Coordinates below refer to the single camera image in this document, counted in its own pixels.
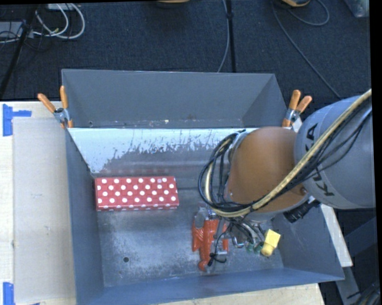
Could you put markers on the yellow toy block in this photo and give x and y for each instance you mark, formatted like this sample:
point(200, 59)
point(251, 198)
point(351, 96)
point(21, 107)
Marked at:
point(271, 239)

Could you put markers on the orange toy lobster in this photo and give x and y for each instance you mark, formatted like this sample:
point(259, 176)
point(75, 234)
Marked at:
point(205, 239)

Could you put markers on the grey metal bin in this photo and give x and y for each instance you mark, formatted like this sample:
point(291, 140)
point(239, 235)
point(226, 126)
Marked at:
point(150, 244)

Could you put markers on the red white-dotted box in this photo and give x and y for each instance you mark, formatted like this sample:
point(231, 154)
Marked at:
point(136, 193)

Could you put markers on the pale flat board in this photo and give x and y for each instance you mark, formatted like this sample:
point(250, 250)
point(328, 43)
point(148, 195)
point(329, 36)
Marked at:
point(39, 201)

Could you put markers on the black cylinder on white bracket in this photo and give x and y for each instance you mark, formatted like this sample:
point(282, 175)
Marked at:
point(297, 212)

